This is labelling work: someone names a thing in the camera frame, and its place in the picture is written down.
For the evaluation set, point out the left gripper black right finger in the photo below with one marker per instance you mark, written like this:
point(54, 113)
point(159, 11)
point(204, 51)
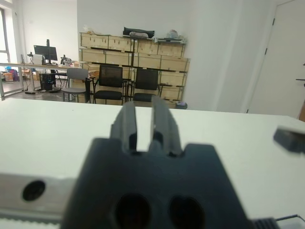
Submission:
point(166, 128)

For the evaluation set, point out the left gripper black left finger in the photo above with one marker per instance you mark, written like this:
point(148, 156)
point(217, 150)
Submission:
point(128, 124)

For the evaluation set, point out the cardboard box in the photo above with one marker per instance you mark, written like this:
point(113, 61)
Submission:
point(26, 74)
point(8, 76)

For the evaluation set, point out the wooden shipping crate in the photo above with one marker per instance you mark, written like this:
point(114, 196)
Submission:
point(175, 64)
point(120, 44)
point(171, 50)
point(92, 56)
point(93, 67)
point(147, 47)
point(170, 104)
point(147, 61)
point(172, 93)
point(94, 41)
point(118, 58)
point(172, 78)

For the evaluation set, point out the black trash bin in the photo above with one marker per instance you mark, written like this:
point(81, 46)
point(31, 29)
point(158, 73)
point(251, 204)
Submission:
point(181, 105)

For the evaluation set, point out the black mesh chair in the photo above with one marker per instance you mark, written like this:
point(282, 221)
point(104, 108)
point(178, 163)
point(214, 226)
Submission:
point(110, 76)
point(146, 80)

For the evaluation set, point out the grey chair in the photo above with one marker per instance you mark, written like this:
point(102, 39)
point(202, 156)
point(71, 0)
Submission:
point(76, 74)

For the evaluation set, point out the black flat case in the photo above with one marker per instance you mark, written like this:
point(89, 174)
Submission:
point(170, 40)

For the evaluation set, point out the grey cloth bundle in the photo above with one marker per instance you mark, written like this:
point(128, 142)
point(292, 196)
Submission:
point(139, 34)

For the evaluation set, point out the small black desk device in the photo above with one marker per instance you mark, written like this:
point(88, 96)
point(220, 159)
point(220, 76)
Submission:
point(64, 59)

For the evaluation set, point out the black computer tower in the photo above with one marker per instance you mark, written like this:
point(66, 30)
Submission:
point(47, 81)

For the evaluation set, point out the black open bag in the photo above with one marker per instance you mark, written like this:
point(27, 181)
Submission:
point(127, 31)

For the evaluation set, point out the white plastic bag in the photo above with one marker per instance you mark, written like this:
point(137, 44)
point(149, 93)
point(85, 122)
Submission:
point(173, 33)

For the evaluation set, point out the pale packing paper pile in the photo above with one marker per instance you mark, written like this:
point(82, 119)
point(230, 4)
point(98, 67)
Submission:
point(91, 31)

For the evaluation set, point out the black computer monitor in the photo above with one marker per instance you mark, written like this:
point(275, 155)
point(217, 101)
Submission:
point(45, 51)

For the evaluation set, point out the white office desk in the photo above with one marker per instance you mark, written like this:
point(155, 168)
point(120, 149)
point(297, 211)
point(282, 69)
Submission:
point(23, 65)

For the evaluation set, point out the white door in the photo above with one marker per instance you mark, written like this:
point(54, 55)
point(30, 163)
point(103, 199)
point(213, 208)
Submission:
point(281, 59)

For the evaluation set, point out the large window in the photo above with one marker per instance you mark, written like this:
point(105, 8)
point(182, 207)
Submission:
point(3, 35)

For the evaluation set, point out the black camera box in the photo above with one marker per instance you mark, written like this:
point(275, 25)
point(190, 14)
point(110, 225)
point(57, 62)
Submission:
point(289, 143)

